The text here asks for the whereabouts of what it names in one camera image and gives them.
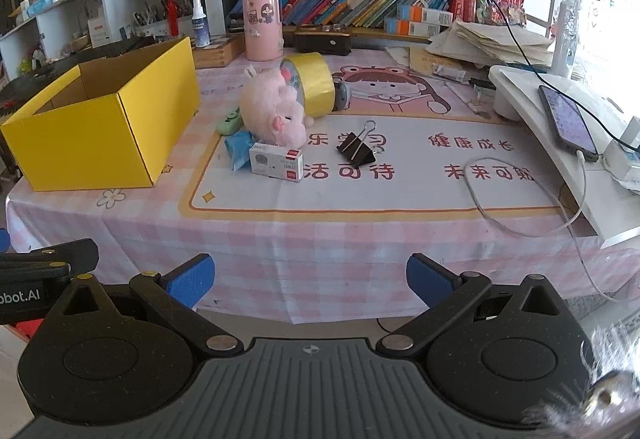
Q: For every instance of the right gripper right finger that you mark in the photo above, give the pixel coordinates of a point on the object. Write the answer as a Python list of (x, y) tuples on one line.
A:
[(449, 297)]

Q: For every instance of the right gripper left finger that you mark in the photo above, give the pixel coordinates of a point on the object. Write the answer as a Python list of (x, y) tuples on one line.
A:
[(172, 296)]

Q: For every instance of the blue wrapper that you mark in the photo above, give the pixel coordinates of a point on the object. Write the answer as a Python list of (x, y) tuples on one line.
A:
[(238, 147)]

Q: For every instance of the white staples box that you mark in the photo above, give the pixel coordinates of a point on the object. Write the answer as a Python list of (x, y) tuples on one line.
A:
[(277, 162)]

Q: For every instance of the black binder clip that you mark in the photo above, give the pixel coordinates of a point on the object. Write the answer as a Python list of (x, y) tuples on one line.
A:
[(355, 150)]

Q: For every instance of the pink plush pig toy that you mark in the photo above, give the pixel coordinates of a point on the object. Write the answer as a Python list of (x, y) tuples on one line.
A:
[(270, 110)]

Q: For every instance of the yellow tape roll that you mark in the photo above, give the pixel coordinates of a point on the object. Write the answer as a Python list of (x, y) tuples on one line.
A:
[(310, 75)]

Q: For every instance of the cartoon desk mat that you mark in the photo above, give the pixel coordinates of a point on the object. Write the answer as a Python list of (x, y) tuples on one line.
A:
[(440, 152)]

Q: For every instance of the yellow cardboard box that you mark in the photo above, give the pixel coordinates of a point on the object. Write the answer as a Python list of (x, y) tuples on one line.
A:
[(107, 123)]

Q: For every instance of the green eraser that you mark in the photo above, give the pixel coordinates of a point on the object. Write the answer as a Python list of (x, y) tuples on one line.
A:
[(230, 124)]

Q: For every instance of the white laptop stand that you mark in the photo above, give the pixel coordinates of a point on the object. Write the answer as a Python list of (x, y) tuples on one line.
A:
[(611, 209)]

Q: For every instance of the smartphone on stand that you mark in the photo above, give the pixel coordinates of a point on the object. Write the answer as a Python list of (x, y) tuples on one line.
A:
[(569, 128)]

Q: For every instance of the stack of papers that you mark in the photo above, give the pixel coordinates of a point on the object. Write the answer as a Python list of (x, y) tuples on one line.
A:
[(486, 45)]

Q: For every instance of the wooden chessboard box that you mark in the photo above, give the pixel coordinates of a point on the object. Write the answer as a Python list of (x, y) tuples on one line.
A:
[(221, 51)]

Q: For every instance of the white spray bottle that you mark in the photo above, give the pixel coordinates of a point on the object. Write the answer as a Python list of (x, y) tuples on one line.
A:
[(200, 25)]

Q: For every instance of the black stapler case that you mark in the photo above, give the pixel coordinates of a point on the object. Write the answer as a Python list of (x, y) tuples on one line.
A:
[(337, 43)]

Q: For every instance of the pink cylindrical pen holder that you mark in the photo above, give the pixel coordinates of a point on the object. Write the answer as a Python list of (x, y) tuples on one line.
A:
[(263, 29)]

